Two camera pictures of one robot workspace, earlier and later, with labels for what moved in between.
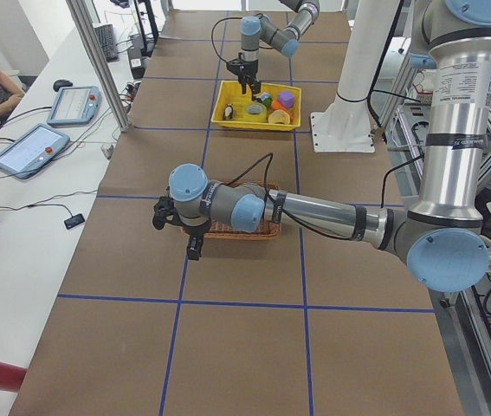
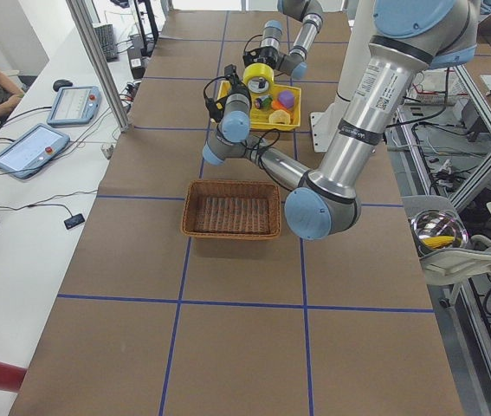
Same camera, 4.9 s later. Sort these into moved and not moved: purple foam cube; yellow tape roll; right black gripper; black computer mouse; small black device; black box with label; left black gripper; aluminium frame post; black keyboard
Moved: right black gripper; yellow tape roll; left black gripper
Not moved: aluminium frame post; small black device; black keyboard; black computer mouse; black box with label; purple foam cube
